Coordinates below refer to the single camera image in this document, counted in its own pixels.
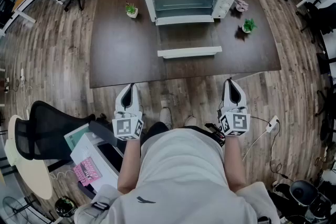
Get person's black shorts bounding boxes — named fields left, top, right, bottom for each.
left=144, top=121, right=218, bottom=141

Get black strap buckle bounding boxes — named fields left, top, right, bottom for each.
left=91, top=201, right=110, bottom=211

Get dark patterned helmet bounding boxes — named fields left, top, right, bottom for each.
left=54, top=196, right=78, bottom=218

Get green white flat box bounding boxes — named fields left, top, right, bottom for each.
left=64, top=123, right=91, bottom=152

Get leafy green potted plant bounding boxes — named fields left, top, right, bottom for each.
left=241, top=18, right=258, bottom=34

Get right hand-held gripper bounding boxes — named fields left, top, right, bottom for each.
left=217, top=78, right=250, bottom=137

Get black waist-worn device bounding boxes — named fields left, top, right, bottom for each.
left=204, top=123, right=226, bottom=147

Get person's shoe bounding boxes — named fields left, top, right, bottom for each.
left=159, top=107, right=173, bottom=130
left=183, top=115, right=197, bottom=128

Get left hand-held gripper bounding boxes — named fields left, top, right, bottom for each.
left=112, top=83, right=144, bottom=142

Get person's left forearm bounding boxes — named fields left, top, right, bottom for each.
left=117, top=136, right=143, bottom=194

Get black mesh office chair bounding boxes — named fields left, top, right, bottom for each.
left=14, top=100, right=124, bottom=174

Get pink book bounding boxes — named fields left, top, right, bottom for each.
left=73, top=156, right=103, bottom=187

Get black floor fan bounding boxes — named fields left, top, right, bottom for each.
left=2, top=196, right=29, bottom=224

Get white cable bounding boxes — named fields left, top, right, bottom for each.
left=241, top=130, right=270, bottom=162

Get person's right forearm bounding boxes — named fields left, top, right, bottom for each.
left=222, top=135, right=247, bottom=194

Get person's left shoe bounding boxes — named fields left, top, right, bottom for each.
left=159, top=107, right=173, bottom=130

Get white glass oven door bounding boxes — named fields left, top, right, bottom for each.
left=155, top=20, right=223, bottom=59

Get pale pink potted plant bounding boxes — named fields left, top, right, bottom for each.
left=235, top=0, right=249, bottom=12

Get white appliance box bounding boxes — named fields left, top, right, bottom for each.
left=70, top=133, right=124, bottom=192

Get cream round side table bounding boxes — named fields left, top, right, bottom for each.
left=4, top=114, right=53, bottom=200

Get person's light grey shirt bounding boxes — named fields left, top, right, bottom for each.
left=74, top=128, right=280, bottom=224

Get person's right shoe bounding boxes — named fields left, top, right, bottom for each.
left=183, top=115, right=197, bottom=128

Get spiky green potted plant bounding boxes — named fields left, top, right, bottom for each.
left=125, top=2, right=139, bottom=19

